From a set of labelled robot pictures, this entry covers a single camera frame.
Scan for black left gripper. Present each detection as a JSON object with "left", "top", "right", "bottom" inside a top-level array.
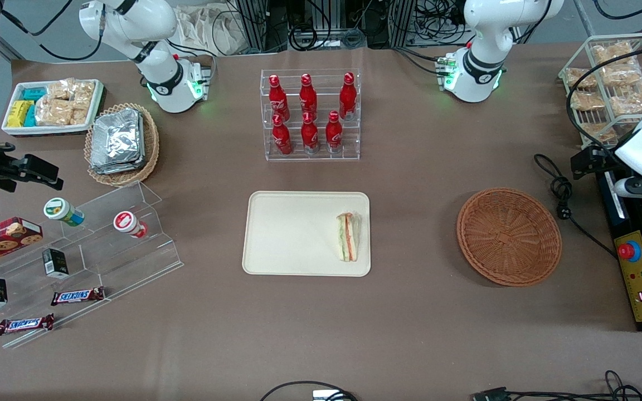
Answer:
[{"left": 570, "top": 146, "right": 626, "bottom": 180}]

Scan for triangular sandwich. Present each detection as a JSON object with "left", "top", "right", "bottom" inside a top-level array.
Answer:
[{"left": 335, "top": 211, "right": 363, "bottom": 263}]

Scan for brown round wicker basket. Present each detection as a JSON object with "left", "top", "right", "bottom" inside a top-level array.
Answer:
[{"left": 456, "top": 188, "right": 563, "bottom": 288}]

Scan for light wicker basket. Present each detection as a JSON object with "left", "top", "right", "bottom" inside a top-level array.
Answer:
[{"left": 84, "top": 102, "right": 160, "bottom": 187}]

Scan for cream rectangular plastic tray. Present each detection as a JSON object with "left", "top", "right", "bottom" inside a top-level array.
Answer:
[{"left": 242, "top": 191, "right": 372, "bottom": 277}]

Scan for clear bagged pastry snack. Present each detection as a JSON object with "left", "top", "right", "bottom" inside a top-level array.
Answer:
[
  {"left": 570, "top": 90, "right": 606, "bottom": 111},
  {"left": 592, "top": 41, "right": 635, "bottom": 65},
  {"left": 609, "top": 84, "right": 642, "bottom": 116},
  {"left": 582, "top": 122, "right": 618, "bottom": 143},
  {"left": 599, "top": 63, "right": 642, "bottom": 87},
  {"left": 566, "top": 67, "right": 596, "bottom": 89}
]

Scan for green sunflower yogurt cup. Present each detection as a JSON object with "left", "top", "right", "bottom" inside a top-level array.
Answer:
[{"left": 43, "top": 197, "right": 85, "bottom": 227}]

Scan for yellow snack pack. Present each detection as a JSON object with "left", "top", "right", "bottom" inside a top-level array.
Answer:
[{"left": 7, "top": 100, "right": 33, "bottom": 128}]

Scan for silver foil wrapped packet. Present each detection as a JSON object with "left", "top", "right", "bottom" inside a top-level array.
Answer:
[
  {"left": 90, "top": 108, "right": 144, "bottom": 168},
  {"left": 89, "top": 160, "right": 145, "bottom": 175}
]

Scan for red emergency stop button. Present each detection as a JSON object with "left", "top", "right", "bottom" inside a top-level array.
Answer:
[{"left": 617, "top": 241, "right": 642, "bottom": 263}]

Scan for white rectangular snack bin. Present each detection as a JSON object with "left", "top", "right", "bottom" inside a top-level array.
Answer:
[{"left": 1, "top": 79, "right": 105, "bottom": 137}]

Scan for red strawberry yogurt cup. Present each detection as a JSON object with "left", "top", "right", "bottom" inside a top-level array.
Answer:
[{"left": 113, "top": 211, "right": 148, "bottom": 239}]

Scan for Snickers chocolate bar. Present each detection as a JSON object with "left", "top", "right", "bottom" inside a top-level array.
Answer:
[
  {"left": 0, "top": 314, "right": 55, "bottom": 336},
  {"left": 51, "top": 286, "right": 106, "bottom": 306}
]

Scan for clear acrylic stepped display stand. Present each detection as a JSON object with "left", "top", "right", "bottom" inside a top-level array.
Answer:
[{"left": 0, "top": 181, "right": 184, "bottom": 350}]

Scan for clear acrylic bottle rack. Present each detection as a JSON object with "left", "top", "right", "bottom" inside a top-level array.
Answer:
[{"left": 260, "top": 69, "right": 362, "bottom": 162}]

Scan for white cloth bag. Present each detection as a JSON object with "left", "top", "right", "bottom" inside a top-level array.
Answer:
[{"left": 175, "top": 4, "right": 245, "bottom": 57}]

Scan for red cola bottle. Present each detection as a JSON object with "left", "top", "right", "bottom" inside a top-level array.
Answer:
[
  {"left": 267, "top": 74, "right": 290, "bottom": 121},
  {"left": 339, "top": 72, "right": 358, "bottom": 121},
  {"left": 325, "top": 110, "right": 344, "bottom": 154},
  {"left": 300, "top": 111, "right": 320, "bottom": 155},
  {"left": 299, "top": 73, "right": 319, "bottom": 119}
]

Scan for red soda cans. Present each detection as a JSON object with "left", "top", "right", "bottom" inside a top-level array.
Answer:
[{"left": 271, "top": 114, "right": 294, "bottom": 156}]

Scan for black power cable with plug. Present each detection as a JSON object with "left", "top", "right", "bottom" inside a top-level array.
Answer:
[{"left": 533, "top": 154, "right": 618, "bottom": 260}]

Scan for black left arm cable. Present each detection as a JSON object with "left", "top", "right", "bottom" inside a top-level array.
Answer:
[{"left": 566, "top": 47, "right": 642, "bottom": 152}]

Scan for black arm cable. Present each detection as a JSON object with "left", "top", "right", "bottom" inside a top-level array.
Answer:
[
  {"left": 0, "top": 0, "right": 105, "bottom": 62},
  {"left": 566, "top": 47, "right": 642, "bottom": 152}
]

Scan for white wire shelf rack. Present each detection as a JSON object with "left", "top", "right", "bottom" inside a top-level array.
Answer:
[{"left": 557, "top": 32, "right": 642, "bottom": 146}]

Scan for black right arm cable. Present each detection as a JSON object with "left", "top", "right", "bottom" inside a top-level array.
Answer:
[{"left": 0, "top": 0, "right": 105, "bottom": 62}]

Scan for aluminium frame post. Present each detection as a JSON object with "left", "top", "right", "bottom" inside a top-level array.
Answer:
[
  {"left": 390, "top": 0, "right": 417, "bottom": 48},
  {"left": 234, "top": 0, "right": 269, "bottom": 54}
]

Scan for black tangled cables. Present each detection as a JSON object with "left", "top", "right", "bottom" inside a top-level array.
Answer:
[{"left": 508, "top": 370, "right": 642, "bottom": 401}]

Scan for grey coiled cable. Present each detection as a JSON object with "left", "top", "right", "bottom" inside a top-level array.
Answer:
[{"left": 288, "top": 22, "right": 367, "bottom": 52}]

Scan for black looped cable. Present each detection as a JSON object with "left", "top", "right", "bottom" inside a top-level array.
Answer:
[{"left": 259, "top": 380, "right": 358, "bottom": 401}]

